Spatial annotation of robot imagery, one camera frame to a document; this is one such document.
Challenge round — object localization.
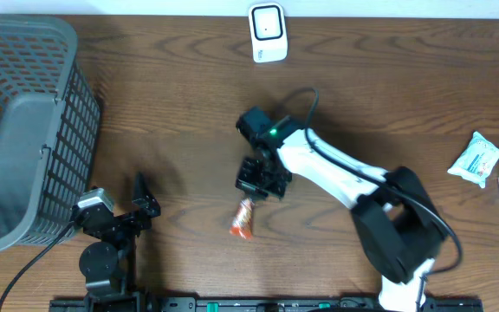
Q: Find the red Top chocolate bar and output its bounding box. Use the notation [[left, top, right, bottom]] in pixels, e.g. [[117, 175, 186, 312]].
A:
[[230, 198, 255, 239]]

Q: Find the teal wet wipes pack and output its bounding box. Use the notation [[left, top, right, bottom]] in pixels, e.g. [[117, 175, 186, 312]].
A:
[[447, 131, 499, 189]]

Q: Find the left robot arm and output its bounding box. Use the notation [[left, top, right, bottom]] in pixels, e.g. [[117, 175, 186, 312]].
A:
[[71, 172, 161, 311]]

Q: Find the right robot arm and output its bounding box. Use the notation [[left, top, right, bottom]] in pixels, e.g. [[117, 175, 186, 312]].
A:
[[236, 107, 450, 311]]

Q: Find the white barcode scanner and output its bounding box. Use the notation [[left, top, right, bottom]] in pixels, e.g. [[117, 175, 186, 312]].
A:
[[249, 3, 288, 63]]

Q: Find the grey plastic mesh basket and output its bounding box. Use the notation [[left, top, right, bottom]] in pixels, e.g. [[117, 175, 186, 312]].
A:
[[0, 15, 102, 251]]

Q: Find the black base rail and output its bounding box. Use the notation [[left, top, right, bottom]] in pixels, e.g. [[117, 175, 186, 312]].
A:
[[49, 295, 484, 312]]

